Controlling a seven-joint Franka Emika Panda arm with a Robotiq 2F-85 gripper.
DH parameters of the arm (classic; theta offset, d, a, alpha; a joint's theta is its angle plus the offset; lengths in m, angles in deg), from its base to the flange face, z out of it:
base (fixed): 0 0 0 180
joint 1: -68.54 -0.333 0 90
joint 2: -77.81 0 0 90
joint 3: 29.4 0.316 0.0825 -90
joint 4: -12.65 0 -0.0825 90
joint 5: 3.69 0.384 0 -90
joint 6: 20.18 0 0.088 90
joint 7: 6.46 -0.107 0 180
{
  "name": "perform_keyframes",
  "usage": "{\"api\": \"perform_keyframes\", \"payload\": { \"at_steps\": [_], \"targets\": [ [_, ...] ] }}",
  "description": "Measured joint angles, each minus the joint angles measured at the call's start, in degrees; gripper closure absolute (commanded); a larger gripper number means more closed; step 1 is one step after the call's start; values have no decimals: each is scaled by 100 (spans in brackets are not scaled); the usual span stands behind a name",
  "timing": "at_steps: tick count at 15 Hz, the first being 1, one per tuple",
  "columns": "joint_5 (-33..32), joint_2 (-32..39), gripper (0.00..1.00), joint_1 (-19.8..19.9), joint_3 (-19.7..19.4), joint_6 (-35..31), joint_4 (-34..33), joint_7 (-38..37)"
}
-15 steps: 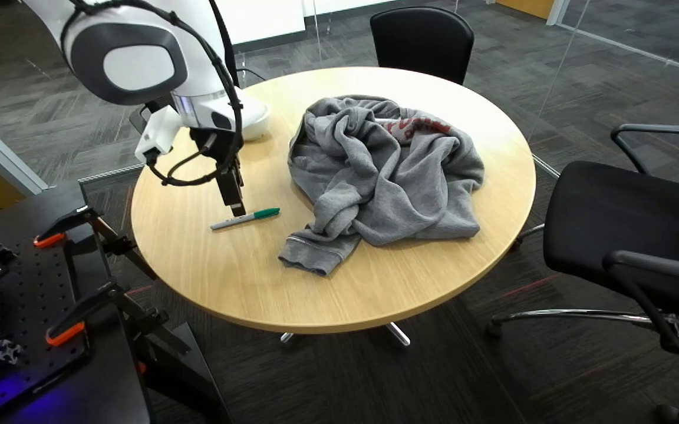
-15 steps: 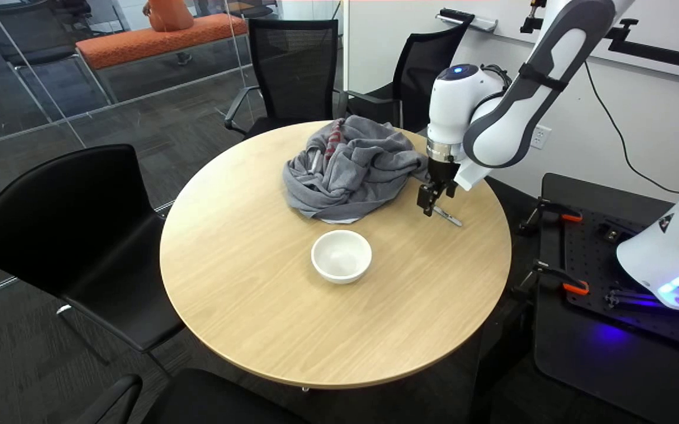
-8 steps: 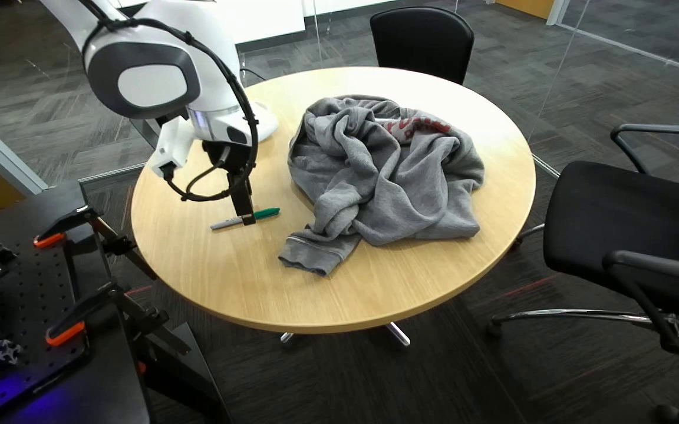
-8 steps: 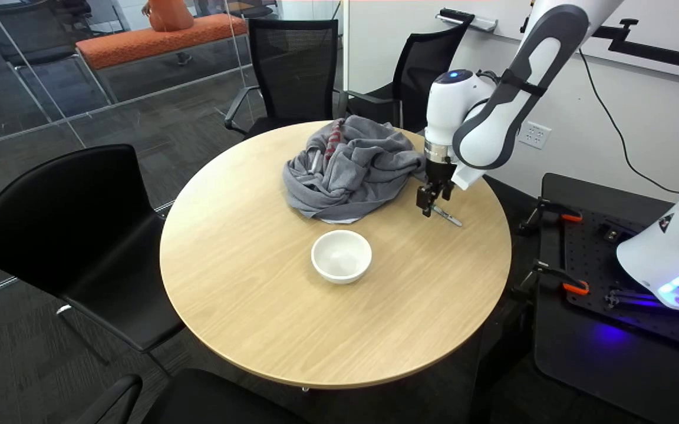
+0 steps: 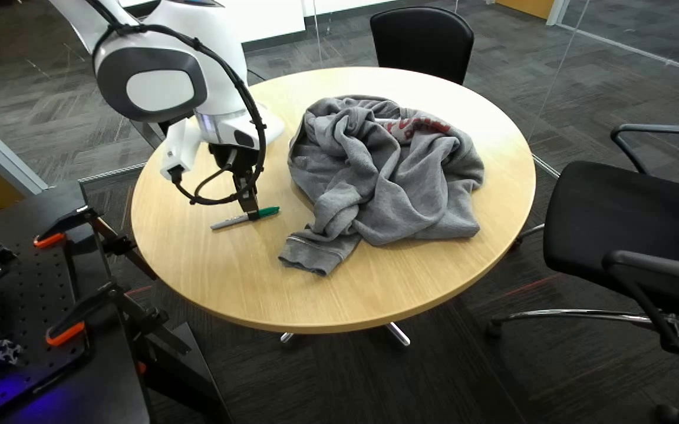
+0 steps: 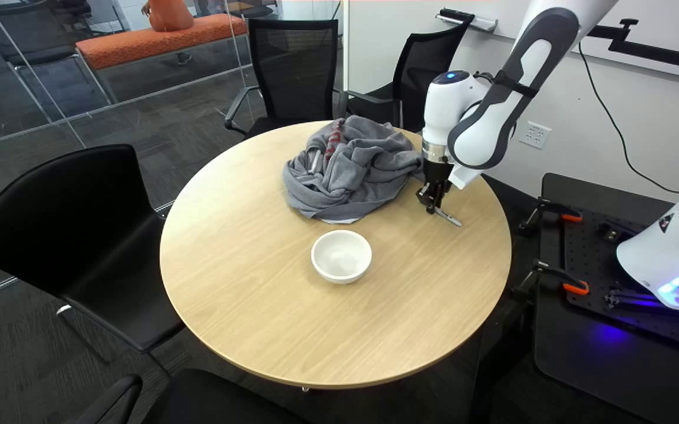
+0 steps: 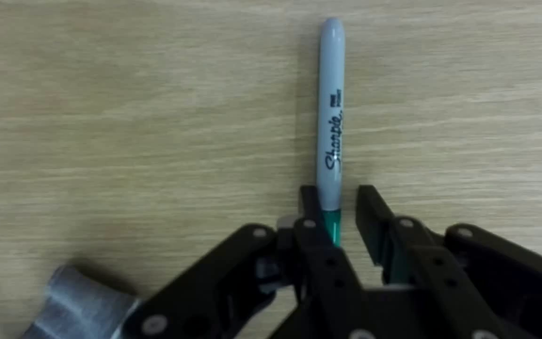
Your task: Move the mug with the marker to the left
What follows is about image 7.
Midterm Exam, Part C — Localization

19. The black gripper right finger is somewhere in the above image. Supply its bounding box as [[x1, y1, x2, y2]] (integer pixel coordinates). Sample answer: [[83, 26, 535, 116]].
[[354, 184, 542, 339]]

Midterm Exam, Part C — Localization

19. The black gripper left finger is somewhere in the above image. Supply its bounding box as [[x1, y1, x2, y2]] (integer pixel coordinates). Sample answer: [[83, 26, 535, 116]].
[[123, 184, 405, 339]]

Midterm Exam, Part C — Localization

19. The grey marker with green cap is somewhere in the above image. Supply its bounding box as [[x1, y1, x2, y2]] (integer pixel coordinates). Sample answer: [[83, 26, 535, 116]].
[[315, 15, 348, 248]]

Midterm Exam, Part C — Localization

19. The grey cloth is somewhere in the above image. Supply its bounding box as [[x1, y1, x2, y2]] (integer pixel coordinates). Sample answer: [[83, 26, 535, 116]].
[[19, 261, 143, 339]]

